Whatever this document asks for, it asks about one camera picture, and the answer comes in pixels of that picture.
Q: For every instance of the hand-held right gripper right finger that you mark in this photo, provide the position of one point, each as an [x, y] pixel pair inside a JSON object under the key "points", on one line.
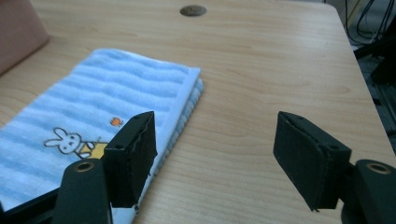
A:
{"points": [[314, 158]]}

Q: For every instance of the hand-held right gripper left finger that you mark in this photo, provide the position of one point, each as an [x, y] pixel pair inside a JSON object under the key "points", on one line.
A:
{"points": [[130, 161]]}

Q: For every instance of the blue striped towel with rabbit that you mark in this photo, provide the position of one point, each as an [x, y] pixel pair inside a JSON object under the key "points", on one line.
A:
{"points": [[102, 99]]}

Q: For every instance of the black metal stand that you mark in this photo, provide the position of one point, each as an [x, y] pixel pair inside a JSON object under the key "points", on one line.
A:
{"points": [[381, 62]]}

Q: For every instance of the brown cardboard box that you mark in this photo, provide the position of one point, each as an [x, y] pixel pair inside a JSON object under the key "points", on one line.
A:
{"points": [[18, 31]]}

